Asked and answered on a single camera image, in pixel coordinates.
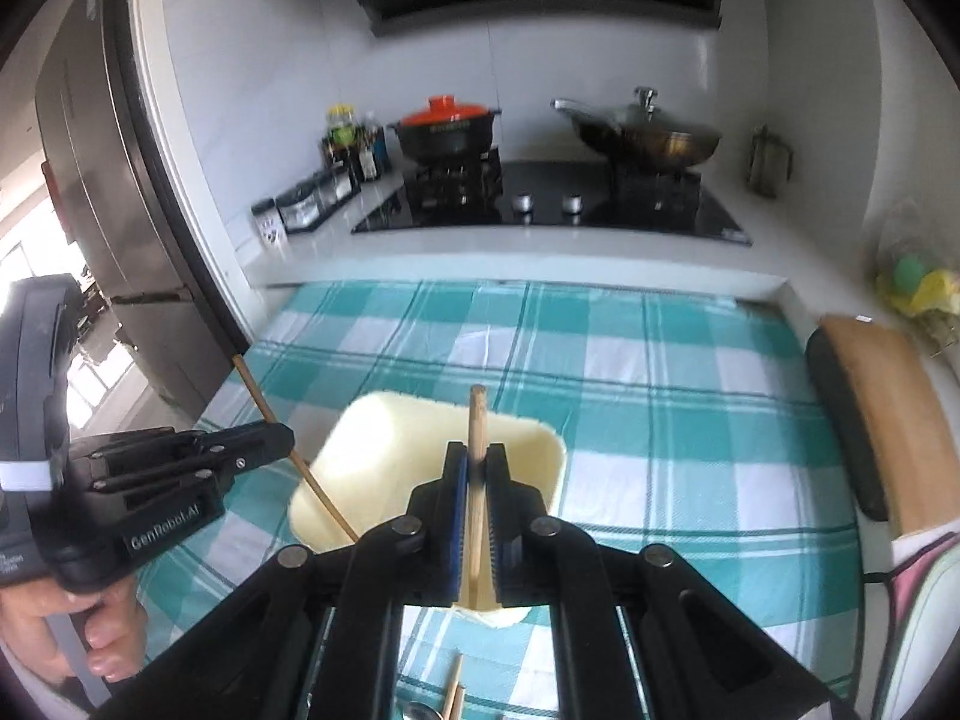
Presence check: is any sauce bottles group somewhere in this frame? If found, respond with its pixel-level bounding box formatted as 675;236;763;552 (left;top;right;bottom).
320;104;392;182

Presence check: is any person's left hand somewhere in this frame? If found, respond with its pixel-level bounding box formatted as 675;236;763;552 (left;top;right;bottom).
0;574;150;688

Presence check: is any plastic bag with yellow items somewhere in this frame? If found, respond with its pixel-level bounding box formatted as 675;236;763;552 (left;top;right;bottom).
872;196;960;358

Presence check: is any wooden chopstick on cloth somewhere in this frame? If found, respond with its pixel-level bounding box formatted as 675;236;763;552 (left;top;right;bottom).
441;653;466;720

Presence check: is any spice rack with jars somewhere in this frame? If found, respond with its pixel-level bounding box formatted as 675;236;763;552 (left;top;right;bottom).
275;164;359;236

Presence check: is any teal checkered tablecloth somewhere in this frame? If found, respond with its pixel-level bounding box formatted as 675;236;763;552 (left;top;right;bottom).
133;278;864;720

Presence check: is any wok with glass lid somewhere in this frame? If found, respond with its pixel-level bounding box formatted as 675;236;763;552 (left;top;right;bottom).
551;86;721;172

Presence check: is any glass french press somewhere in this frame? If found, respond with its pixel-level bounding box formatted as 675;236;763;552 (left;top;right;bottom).
747;125;794;200

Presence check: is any stainless steel refrigerator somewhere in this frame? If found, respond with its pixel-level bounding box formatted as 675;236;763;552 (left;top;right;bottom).
34;0;245;418

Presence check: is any small white spice jar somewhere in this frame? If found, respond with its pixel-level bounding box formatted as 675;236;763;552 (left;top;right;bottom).
251;199;288;250

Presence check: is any metal spoon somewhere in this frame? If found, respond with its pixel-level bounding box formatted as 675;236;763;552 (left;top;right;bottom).
402;700;443;720

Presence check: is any wooden chopstick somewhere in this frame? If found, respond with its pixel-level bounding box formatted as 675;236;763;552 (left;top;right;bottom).
467;385;488;608
231;355;359;543
441;653;466;720

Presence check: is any wooden cutting board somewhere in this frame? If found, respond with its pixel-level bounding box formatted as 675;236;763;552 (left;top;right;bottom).
805;316;958;538

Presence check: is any black gas stove top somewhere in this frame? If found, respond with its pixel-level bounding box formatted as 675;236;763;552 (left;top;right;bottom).
353;154;752;245

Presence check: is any cream utensil holder box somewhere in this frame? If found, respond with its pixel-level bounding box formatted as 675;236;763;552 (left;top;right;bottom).
311;392;566;590

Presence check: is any black pot red lid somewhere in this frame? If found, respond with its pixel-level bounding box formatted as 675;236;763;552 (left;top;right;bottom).
389;94;501;164

